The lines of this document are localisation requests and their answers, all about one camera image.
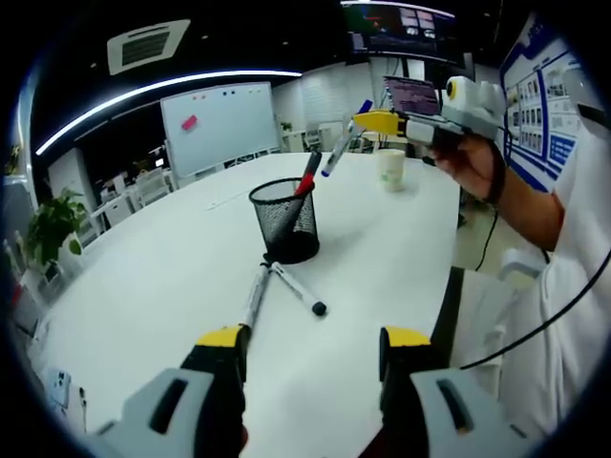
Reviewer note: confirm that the long ceiling light strip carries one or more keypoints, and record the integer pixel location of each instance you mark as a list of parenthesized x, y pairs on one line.
[(167, 84)]

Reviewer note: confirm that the red whiteboard marker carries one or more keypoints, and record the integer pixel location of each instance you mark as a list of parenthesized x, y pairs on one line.
[(304, 185)]

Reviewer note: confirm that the blue white wall poster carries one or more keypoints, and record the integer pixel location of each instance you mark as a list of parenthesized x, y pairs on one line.
[(530, 110)]

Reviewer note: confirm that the hanging display screen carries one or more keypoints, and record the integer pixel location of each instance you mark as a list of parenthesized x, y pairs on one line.
[(396, 38)]

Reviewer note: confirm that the group of white office chairs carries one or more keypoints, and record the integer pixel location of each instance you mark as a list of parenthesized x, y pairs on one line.
[(138, 191)]

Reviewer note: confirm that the large potted green plant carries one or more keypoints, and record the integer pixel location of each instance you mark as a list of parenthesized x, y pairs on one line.
[(52, 222)]

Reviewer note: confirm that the white chest-worn device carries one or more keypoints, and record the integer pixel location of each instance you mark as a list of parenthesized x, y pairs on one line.
[(589, 90)]

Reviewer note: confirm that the black whiteboard marker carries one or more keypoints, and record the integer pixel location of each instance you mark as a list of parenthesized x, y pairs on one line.
[(255, 298), (296, 288)]

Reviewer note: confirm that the laptop with lit screen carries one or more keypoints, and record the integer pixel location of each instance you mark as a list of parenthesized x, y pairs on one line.
[(410, 93)]

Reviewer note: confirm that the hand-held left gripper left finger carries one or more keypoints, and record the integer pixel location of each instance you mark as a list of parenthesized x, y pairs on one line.
[(210, 381)]

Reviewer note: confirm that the pink whiteboard eraser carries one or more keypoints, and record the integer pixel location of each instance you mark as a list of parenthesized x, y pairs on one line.
[(189, 123)]

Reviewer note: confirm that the white rolling whiteboard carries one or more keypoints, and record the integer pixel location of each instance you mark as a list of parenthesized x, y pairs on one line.
[(222, 129)]

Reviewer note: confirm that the blue whiteboard marker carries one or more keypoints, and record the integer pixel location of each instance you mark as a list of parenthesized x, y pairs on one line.
[(334, 157)]

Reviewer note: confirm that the person's right hand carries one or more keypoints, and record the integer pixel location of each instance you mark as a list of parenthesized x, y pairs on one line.
[(477, 167)]

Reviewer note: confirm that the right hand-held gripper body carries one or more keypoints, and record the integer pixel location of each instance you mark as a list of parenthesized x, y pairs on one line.
[(477, 102)]

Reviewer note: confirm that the light blue smartphone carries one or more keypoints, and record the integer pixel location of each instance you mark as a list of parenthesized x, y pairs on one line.
[(60, 387)]

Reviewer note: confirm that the white display stand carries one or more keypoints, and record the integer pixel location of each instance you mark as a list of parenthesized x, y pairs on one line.
[(28, 119)]

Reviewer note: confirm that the white tall cabinet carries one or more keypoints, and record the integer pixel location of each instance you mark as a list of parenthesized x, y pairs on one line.
[(71, 176)]

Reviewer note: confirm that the ceiling air conditioner vent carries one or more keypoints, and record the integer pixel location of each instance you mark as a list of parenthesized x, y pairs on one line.
[(145, 47)]

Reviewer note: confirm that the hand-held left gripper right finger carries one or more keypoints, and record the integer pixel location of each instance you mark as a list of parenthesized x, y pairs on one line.
[(408, 381)]

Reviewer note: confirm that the patterned white paper cup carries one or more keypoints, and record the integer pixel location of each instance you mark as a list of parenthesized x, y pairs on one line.
[(390, 179), (390, 152)]

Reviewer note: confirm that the black mesh pen holder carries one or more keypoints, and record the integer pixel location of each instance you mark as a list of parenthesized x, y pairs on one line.
[(296, 250)]

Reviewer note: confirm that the small potted plant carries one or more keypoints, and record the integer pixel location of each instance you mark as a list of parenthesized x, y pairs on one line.
[(286, 127)]

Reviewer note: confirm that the person's white shirt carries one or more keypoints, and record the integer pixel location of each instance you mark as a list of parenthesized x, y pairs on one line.
[(587, 191)]

